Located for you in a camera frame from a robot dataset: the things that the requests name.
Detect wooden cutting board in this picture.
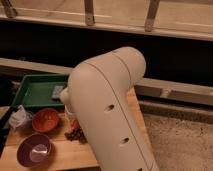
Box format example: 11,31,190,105
0,87,151,171

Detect bunch of dark grapes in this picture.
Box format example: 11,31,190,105
65,128,87,144

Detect purple bowl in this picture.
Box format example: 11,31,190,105
16,133,52,168

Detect grey sponge block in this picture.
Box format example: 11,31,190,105
51,85,64,100

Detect green plastic tray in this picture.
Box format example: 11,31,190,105
12,74,68,110

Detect orange bowl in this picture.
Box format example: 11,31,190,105
32,108,59,133

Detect red pepper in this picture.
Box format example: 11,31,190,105
70,119,79,131

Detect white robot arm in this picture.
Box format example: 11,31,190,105
60,47,160,171

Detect crumpled grey cloth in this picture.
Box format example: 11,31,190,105
9,105,33,130

